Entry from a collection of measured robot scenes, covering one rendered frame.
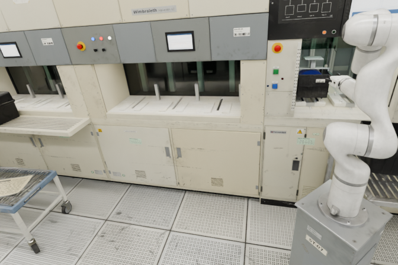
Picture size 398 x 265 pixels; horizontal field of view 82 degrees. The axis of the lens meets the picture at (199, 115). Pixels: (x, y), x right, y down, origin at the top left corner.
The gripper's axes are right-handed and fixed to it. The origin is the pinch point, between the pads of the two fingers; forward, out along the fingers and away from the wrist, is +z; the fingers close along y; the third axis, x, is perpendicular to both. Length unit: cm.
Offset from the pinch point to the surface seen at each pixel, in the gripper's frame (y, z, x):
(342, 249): -18, -75, -49
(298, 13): -21.3, 10.3, 35.3
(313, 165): 0, 8, -72
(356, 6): 8.1, 6.6, 36.7
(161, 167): -126, 23, -88
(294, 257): -30, -60, -79
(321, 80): 3.9, 27.4, -11.5
